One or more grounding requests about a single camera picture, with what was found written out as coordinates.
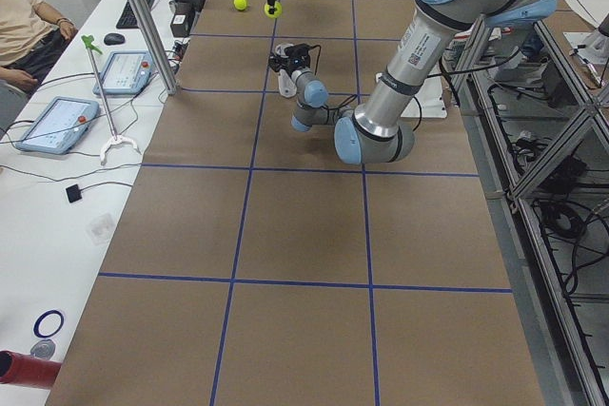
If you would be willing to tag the yellow tennis ball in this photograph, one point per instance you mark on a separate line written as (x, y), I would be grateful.
(277, 16)
(240, 5)

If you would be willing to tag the clear tennis ball can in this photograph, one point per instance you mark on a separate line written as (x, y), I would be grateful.
(286, 86)

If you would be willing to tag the black box with label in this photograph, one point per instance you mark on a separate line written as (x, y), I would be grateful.
(182, 19)

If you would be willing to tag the black computer mouse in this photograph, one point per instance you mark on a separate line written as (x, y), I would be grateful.
(114, 38)

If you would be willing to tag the far teach pendant tablet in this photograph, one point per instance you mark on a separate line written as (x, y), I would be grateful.
(126, 73)

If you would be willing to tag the teach pendant tablet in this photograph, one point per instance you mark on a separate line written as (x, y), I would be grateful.
(59, 127)
(126, 73)

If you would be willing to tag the reacher grabber stick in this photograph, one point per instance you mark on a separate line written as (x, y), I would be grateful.
(115, 138)

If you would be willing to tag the near teach pendant tablet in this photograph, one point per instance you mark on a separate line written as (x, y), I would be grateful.
(59, 127)

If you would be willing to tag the seated person in beige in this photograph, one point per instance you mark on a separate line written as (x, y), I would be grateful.
(34, 35)

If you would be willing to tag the clear plastic bag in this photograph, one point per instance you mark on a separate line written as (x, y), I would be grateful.
(101, 229)

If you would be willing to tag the small black square pad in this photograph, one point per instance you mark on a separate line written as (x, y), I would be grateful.
(74, 193)

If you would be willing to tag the red cylinder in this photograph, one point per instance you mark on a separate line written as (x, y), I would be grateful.
(27, 371)

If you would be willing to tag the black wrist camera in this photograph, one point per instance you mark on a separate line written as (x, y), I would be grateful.
(299, 51)

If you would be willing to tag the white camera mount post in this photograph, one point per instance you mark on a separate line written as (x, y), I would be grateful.
(429, 103)

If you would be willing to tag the aluminium frame post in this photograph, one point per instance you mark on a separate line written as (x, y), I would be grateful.
(154, 44)

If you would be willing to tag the aluminium side frame rail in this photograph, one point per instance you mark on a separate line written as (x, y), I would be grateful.
(543, 129)

